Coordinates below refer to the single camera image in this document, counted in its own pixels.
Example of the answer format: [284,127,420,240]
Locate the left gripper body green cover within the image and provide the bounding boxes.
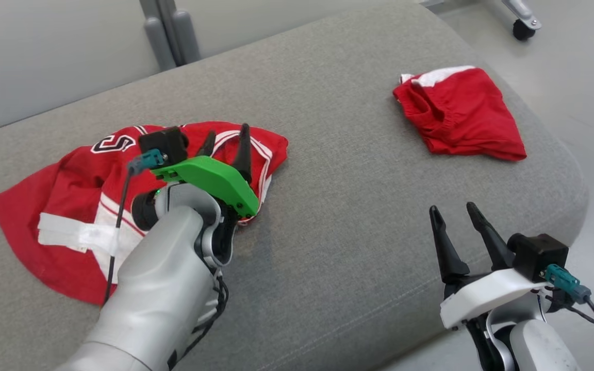
[150,156,261,258]

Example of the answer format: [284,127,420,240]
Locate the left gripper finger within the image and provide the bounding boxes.
[195,130,217,158]
[231,123,253,184]

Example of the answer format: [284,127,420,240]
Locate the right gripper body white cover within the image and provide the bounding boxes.
[439,267,549,371]

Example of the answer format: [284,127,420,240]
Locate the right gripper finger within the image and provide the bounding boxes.
[429,206,471,284]
[466,201,516,272]

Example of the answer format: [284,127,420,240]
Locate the red shorts with white stripe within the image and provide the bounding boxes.
[392,65,527,161]

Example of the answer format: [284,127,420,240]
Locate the red basketball jersey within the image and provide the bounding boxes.
[0,121,289,306]

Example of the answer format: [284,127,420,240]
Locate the grey fabric sofa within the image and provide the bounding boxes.
[0,0,589,371]

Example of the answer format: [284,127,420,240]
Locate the grey wheeled stand base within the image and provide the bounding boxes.
[420,0,543,42]

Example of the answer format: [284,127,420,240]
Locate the left camera cable teal connector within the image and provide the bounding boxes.
[102,148,168,306]

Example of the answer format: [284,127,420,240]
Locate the camera cable teal connector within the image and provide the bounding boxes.
[102,148,168,306]
[544,264,594,361]

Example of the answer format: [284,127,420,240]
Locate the right camera cable teal connector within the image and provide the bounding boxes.
[544,264,594,361]

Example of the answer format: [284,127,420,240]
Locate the grey rounded post cover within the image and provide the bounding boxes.
[144,17,168,71]
[171,9,201,66]

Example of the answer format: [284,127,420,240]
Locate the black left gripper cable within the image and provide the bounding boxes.
[171,268,230,369]

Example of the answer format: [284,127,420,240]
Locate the grey wall panel post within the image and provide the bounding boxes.
[139,0,178,70]

